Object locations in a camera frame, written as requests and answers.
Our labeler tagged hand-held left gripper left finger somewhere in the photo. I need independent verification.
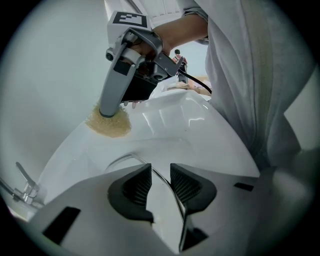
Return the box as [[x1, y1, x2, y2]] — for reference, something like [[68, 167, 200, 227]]
[[26, 162, 181, 256]]

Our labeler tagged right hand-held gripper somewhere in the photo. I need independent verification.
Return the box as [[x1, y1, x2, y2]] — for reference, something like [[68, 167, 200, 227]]
[[99, 11, 185, 119]]

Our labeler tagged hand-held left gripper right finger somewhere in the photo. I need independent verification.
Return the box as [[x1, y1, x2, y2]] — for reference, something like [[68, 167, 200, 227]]
[[169, 162, 262, 254]]

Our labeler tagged yellow sponge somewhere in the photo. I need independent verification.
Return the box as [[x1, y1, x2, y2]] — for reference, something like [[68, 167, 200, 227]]
[[84, 98, 133, 139]]

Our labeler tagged glass lid with wooden knob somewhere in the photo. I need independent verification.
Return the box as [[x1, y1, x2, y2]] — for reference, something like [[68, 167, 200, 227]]
[[104, 152, 188, 226]]

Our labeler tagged person's right forearm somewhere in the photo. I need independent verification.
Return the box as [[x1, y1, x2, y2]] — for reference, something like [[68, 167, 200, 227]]
[[152, 13, 210, 55]]

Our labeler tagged person's right hand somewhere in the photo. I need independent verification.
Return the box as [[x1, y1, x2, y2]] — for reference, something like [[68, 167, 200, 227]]
[[129, 29, 176, 63]]

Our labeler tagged cardboard box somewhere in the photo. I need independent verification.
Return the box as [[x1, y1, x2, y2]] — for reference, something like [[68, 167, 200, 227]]
[[166, 74, 213, 96]]

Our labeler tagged chrome faucet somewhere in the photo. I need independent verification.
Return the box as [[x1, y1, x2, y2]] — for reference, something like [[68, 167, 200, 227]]
[[0, 161, 48, 209]]

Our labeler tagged white ceramic sink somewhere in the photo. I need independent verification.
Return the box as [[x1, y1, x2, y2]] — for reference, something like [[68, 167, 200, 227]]
[[37, 88, 261, 208]]

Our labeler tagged person in white coat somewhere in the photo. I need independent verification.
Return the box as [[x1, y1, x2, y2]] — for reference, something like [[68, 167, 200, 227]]
[[180, 0, 318, 174]]

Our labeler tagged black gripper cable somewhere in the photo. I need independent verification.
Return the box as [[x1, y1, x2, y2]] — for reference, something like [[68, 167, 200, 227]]
[[176, 68, 213, 95]]

